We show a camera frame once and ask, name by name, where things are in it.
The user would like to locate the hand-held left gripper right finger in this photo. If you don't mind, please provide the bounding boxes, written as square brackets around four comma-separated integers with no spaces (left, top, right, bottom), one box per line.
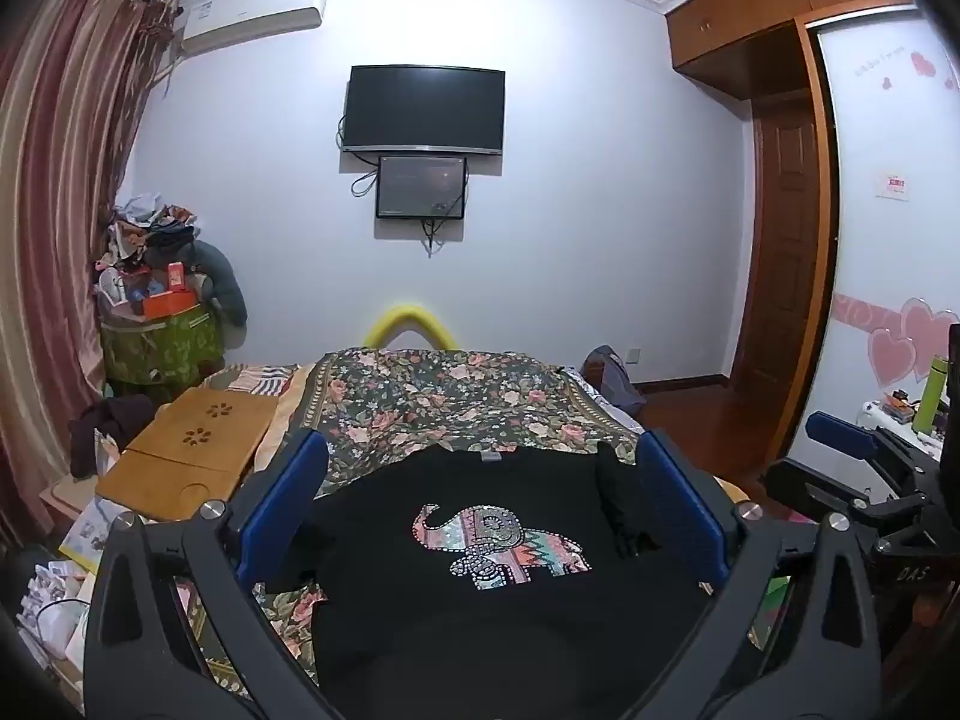
[607,429,882,720]

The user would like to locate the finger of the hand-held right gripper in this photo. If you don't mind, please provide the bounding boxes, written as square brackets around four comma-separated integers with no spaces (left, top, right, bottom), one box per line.
[759,457,931,507]
[806,411,942,475]

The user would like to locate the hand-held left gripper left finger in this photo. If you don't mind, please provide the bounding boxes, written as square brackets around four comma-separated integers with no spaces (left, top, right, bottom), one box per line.
[82,429,353,720]

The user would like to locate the black elephant print t-shirt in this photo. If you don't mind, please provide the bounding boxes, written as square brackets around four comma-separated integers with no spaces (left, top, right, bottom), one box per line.
[289,441,713,720]

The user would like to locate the pile of clothes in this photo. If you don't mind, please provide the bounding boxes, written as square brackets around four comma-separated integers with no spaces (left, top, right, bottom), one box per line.
[94,193,202,297]

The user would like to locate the white side table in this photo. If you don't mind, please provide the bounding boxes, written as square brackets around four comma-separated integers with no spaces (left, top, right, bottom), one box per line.
[847,394,947,507]

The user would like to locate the green bottle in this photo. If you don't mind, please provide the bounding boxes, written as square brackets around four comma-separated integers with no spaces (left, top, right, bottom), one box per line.
[916,371,950,436]

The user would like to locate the wooden lap desk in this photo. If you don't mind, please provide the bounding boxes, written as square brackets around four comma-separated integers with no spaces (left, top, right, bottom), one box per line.
[95,386,282,524]

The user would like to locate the grey backpack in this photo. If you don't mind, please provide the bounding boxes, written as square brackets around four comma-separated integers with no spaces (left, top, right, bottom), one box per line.
[581,345,646,415]

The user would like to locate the dark cloth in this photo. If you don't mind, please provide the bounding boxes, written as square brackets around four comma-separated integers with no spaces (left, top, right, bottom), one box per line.
[70,395,156,479]

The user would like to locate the white wardrobe door heart stickers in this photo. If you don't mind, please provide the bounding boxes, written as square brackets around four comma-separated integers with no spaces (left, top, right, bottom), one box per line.
[814,11,960,481]

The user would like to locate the brown wooden door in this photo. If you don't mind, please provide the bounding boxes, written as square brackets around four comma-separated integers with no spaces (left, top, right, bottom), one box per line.
[731,101,822,391]

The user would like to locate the dark floral blanket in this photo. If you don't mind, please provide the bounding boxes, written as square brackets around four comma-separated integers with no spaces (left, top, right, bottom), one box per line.
[176,347,751,713]

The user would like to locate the yellow foam tube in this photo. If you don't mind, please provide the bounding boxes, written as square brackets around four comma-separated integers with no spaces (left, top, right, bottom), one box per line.
[362,302,453,351]

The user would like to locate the orange box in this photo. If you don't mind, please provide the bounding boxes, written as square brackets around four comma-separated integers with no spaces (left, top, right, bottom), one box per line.
[141,289,200,319]

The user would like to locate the grey plush toy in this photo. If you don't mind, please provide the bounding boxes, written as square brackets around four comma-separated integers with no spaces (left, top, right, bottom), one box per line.
[184,238,248,329]

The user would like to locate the pile of papers and books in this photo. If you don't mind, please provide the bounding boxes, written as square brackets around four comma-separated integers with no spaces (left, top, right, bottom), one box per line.
[11,495,113,698]

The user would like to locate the striped pink curtain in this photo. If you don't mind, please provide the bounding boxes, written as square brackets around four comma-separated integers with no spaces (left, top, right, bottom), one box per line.
[0,0,177,541]

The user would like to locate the wooden overhead cabinet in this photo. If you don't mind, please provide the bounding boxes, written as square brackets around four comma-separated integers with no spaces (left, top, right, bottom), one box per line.
[666,0,912,98]

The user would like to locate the white air conditioner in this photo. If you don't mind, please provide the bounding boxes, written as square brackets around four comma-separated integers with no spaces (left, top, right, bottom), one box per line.
[180,0,331,57]

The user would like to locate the small wall monitor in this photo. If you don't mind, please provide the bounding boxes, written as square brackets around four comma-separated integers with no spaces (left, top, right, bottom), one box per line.
[375,154,470,220]

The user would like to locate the black wall television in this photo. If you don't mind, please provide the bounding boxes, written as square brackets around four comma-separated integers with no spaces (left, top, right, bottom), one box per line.
[341,64,506,157]

